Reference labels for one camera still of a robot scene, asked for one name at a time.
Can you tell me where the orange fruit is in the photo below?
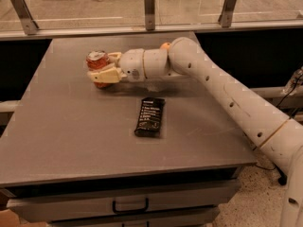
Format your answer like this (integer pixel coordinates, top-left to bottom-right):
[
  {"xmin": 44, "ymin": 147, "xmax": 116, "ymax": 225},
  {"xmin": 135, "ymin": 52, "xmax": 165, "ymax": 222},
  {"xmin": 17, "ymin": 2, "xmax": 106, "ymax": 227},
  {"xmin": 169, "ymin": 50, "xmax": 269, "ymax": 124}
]
[{"xmin": 160, "ymin": 43, "xmax": 170, "ymax": 50}]

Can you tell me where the grey top drawer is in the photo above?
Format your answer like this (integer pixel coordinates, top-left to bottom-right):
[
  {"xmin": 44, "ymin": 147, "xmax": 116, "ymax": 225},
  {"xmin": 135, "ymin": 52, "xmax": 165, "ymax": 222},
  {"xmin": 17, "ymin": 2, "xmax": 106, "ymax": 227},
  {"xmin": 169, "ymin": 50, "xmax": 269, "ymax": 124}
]
[{"xmin": 8, "ymin": 179, "xmax": 241, "ymax": 222}]

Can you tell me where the black drawer handle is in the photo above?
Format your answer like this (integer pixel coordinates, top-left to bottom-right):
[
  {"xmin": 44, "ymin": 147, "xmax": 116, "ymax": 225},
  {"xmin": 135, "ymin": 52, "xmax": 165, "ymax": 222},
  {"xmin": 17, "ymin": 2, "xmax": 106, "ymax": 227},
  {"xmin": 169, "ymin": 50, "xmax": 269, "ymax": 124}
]
[{"xmin": 112, "ymin": 198, "xmax": 150, "ymax": 215}]

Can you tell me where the metal railing bracket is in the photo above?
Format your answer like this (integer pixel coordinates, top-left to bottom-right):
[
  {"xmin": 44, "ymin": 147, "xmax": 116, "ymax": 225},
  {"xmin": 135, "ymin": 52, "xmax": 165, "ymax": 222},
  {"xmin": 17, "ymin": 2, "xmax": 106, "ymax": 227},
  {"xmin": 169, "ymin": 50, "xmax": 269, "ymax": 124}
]
[
  {"xmin": 218, "ymin": 0, "xmax": 237, "ymax": 27},
  {"xmin": 144, "ymin": 0, "xmax": 155, "ymax": 30},
  {"xmin": 10, "ymin": 0, "xmax": 39, "ymax": 35}
]

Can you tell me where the right metal railing bracket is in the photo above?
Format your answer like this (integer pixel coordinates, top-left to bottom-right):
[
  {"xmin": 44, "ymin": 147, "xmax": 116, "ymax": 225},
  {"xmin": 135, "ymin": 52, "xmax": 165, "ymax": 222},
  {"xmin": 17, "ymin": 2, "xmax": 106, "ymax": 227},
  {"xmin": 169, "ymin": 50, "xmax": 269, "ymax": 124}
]
[{"xmin": 218, "ymin": 0, "xmax": 237, "ymax": 27}]

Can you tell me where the cardboard box corner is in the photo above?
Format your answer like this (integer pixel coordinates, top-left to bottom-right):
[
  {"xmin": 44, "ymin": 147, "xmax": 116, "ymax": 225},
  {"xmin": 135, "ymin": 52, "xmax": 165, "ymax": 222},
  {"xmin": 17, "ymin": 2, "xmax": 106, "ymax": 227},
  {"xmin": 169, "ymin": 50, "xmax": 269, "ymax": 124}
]
[{"xmin": 0, "ymin": 210, "xmax": 46, "ymax": 227}]

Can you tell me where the grey metal railing beam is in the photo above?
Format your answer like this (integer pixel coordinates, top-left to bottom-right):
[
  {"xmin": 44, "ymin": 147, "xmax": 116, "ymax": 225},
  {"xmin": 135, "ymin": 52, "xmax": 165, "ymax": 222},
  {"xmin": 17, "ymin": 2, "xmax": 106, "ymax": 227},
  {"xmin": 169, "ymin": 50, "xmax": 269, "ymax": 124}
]
[{"xmin": 0, "ymin": 19, "xmax": 303, "ymax": 41}]

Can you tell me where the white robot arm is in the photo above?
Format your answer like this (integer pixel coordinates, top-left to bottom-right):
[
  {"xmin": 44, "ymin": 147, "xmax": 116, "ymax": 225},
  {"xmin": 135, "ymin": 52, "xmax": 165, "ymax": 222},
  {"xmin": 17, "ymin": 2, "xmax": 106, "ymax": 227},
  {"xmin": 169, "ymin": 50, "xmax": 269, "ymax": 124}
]
[{"xmin": 86, "ymin": 37, "xmax": 303, "ymax": 227}]

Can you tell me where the middle metal railing bracket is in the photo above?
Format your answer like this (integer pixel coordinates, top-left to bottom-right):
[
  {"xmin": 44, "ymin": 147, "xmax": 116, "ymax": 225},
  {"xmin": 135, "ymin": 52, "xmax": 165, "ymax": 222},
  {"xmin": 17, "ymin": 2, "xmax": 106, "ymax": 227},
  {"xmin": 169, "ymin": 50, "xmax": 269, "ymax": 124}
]
[{"xmin": 144, "ymin": 0, "xmax": 155, "ymax": 30}]

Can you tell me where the black floor bar stand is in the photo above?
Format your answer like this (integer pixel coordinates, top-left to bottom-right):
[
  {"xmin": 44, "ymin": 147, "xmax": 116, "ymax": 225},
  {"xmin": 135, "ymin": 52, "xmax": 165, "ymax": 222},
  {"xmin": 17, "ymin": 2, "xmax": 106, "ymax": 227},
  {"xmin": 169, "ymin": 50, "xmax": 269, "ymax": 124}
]
[{"xmin": 276, "ymin": 166, "xmax": 287, "ymax": 185}]

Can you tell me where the left metal railing bracket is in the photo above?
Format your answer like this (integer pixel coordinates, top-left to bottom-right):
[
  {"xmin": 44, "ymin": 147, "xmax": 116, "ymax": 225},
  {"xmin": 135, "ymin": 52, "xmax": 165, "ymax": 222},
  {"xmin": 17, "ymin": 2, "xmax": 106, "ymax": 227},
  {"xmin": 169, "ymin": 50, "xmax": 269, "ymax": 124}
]
[{"xmin": 10, "ymin": 0, "xmax": 39, "ymax": 35}]

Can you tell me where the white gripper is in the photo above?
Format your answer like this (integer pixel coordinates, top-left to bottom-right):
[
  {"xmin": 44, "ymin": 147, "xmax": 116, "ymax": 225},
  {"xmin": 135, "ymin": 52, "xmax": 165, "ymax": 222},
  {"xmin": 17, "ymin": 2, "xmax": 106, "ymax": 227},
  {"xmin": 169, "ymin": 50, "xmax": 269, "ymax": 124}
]
[{"xmin": 87, "ymin": 48, "xmax": 145, "ymax": 83}]

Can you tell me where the black snack bar wrapper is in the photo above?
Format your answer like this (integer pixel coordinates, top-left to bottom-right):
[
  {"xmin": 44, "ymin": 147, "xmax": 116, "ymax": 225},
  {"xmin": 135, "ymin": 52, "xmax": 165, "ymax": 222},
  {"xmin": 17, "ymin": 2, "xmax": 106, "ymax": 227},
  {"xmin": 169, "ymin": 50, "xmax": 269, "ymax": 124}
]
[{"xmin": 134, "ymin": 97, "xmax": 165, "ymax": 137}]

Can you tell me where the red crushed coke can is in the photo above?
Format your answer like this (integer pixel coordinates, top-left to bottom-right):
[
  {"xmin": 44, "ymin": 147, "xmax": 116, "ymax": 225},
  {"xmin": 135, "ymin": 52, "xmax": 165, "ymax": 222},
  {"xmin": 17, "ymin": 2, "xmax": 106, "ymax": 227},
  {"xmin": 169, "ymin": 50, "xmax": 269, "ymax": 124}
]
[{"xmin": 85, "ymin": 49, "xmax": 113, "ymax": 89}]

